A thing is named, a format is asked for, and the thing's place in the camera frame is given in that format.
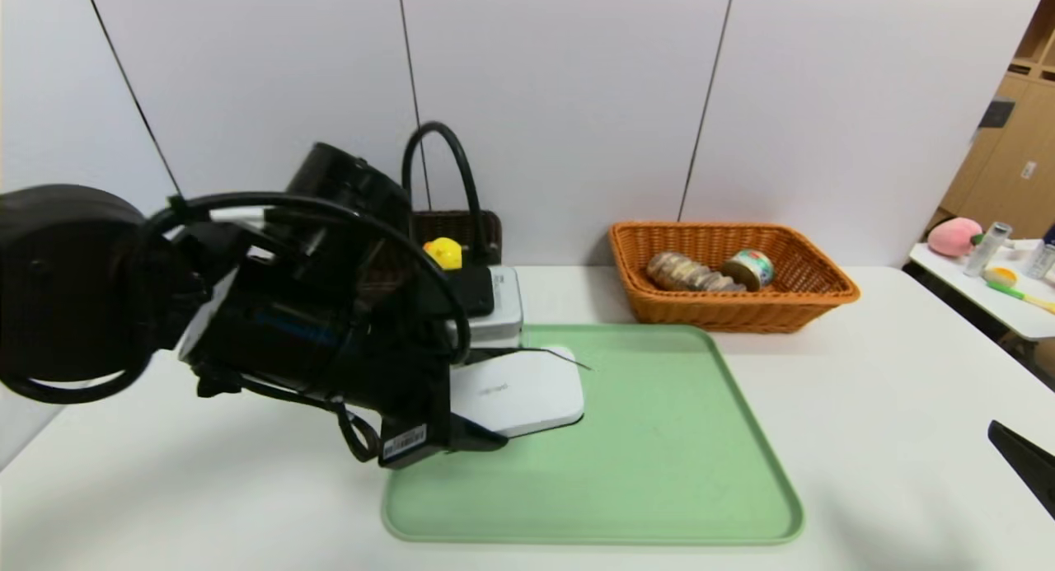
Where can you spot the orange wicker basket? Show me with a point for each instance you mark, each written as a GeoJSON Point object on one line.
{"type": "Point", "coordinates": [725, 311]}

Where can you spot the white side table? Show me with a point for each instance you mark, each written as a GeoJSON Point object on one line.
{"type": "Point", "coordinates": [1010, 311]}

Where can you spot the yellow and green toothbrush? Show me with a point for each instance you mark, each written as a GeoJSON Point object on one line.
{"type": "Point", "coordinates": [1012, 292]}

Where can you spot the light wooden cabinet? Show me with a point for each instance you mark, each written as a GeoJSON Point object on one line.
{"type": "Point", "coordinates": [1018, 159]}

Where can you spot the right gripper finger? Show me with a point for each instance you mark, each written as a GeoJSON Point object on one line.
{"type": "Point", "coordinates": [1030, 472]}

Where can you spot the green labelled cat food can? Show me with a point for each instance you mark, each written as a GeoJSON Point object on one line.
{"type": "Point", "coordinates": [752, 268]}

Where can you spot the pink peach plush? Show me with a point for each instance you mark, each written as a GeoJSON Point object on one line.
{"type": "Point", "coordinates": [952, 238]}

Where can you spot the white rectangular box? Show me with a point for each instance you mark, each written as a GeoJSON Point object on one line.
{"type": "Point", "coordinates": [527, 394]}

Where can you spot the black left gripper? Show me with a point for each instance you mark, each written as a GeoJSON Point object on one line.
{"type": "Point", "coordinates": [414, 441]}

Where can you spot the dark brown wicker basket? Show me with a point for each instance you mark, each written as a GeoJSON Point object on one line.
{"type": "Point", "coordinates": [449, 225]}

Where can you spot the yellow duck toy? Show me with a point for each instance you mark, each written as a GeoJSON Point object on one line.
{"type": "Point", "coordinates": [445, 251]}

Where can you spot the brown striped bread roll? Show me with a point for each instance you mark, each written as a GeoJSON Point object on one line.
{"type": "Point", "coordinates": [688, 273]}

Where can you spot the clear plastic bottle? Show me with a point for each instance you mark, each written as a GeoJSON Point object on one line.
{"type": "Point", "coordinates": [985, 251]}
{"type": "Point", "coordinates": [1040, 262]}

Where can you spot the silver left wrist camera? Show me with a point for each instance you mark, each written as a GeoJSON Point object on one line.
{"type": "Point", "coordinates": [504, 311]}

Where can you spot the light green plastic tray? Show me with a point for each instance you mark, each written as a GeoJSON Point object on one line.
{"type": "Point", "coordinates": [659, 456]}

